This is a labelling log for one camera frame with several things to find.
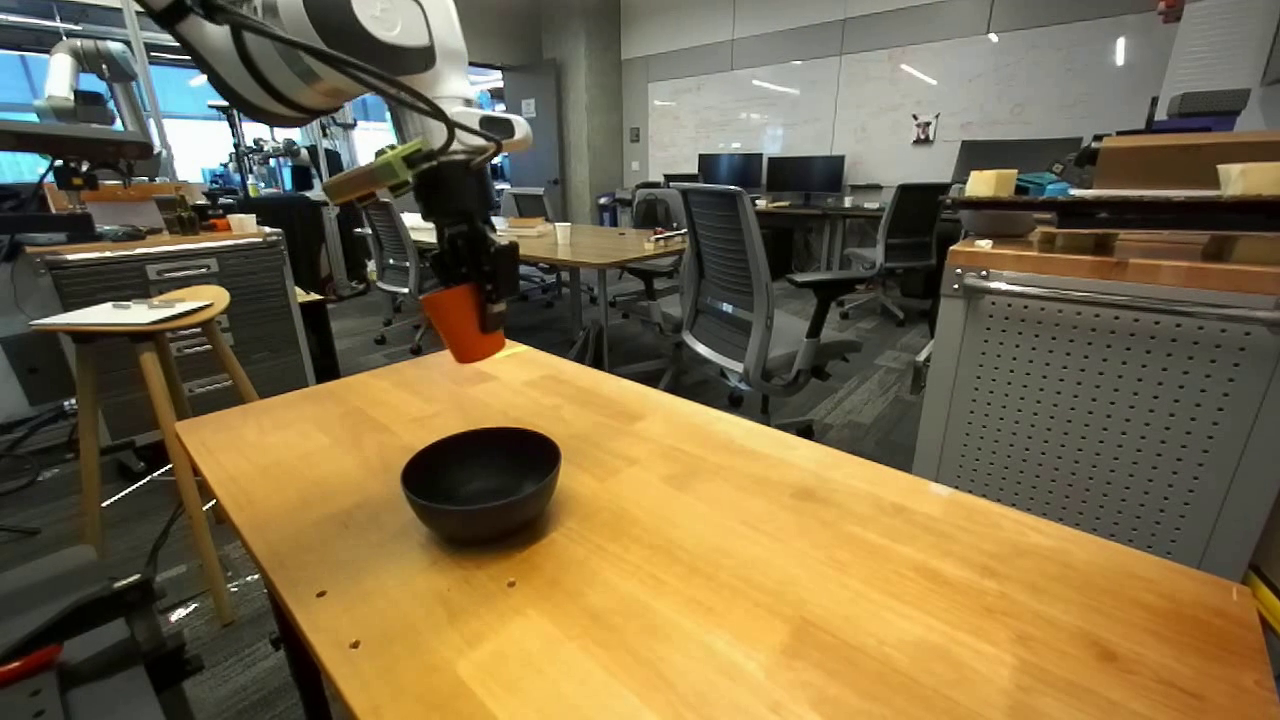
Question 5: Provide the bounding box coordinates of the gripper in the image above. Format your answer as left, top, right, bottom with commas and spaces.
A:
414, 157, 522, 336

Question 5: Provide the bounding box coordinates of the orange cup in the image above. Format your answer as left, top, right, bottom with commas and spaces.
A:
419, 281, 509, 365

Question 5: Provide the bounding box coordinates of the black bowl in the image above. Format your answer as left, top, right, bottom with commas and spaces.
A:
400, 426, 563, 547

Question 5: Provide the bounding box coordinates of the mesh office chair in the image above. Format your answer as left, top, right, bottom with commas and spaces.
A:
359, 197, 443, 357

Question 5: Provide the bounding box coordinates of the wooden meeting table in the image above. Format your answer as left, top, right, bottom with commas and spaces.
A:
404, 220, 691, 373

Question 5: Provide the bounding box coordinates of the grey door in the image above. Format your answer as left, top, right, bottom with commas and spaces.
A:
502, 62, 565, 223

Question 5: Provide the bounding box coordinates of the grey drawer cabinet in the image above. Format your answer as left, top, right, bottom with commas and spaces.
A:
22, 229, 317, 443

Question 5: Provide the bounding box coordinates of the grey office chair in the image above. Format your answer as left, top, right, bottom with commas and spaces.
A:
670, 182, 867, 439

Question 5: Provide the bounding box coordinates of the row of monitors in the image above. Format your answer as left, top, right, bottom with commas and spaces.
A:
696, 151, 848, 198

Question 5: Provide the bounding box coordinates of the wooden stool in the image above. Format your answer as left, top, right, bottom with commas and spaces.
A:
29, 284, 262, 628

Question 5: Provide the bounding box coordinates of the white board sheet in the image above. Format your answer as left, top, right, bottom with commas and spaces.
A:
29, 297, 215, 332

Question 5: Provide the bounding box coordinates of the black office chair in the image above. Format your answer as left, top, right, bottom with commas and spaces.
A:
838, 181, 953, 328

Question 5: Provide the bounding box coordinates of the whiteboard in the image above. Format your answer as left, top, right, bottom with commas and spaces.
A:
646, 12, 1179, 187

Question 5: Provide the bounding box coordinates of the grey perforated cabinet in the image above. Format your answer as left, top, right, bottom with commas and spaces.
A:
911, 238, 1280, 583

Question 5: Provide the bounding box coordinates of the cardboard box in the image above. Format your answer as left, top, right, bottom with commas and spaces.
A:
1093, 129, 1280, 192

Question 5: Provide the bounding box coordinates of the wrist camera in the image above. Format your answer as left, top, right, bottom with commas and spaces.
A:
321, 139, 438, 208

